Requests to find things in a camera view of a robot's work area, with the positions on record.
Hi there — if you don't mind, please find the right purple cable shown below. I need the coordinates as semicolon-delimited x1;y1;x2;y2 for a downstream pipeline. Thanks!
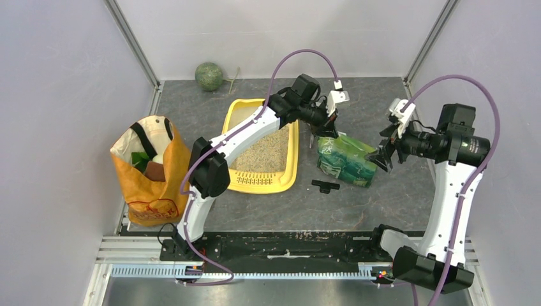
371;75;501;306

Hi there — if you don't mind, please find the green litter bag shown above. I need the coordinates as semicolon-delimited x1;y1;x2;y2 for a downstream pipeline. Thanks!
317;134;378;188

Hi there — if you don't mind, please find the black bag clip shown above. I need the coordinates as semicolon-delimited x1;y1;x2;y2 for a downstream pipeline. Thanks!
311;180;341;194

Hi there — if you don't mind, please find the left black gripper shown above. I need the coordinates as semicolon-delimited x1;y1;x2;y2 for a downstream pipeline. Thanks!
297;99;338;139

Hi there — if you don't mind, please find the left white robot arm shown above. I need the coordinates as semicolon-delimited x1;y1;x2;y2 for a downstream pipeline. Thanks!
175;74;350;261

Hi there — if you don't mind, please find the orange shopping bag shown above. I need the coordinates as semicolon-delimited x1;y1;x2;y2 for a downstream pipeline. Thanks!
110;115;191;226

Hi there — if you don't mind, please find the yellow litter box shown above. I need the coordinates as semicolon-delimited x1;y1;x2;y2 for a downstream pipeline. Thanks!
218;98;299;194

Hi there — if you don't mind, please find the purple cable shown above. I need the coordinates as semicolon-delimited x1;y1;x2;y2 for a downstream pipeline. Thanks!
179;48;340;287
371;75;501;306

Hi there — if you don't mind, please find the green round ball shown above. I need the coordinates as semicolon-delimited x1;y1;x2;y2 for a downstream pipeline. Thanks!
195;62;223;91

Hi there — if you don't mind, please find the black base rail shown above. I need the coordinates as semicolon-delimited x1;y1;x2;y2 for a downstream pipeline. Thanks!
159;229;411;275

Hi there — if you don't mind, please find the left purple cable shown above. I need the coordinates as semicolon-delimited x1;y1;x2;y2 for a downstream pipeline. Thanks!
179;48;340;287

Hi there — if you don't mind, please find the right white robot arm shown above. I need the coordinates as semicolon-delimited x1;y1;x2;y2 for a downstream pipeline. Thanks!
366;98;491;294

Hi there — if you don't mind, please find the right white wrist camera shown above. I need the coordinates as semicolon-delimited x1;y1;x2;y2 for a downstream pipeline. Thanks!
389;98;416;138

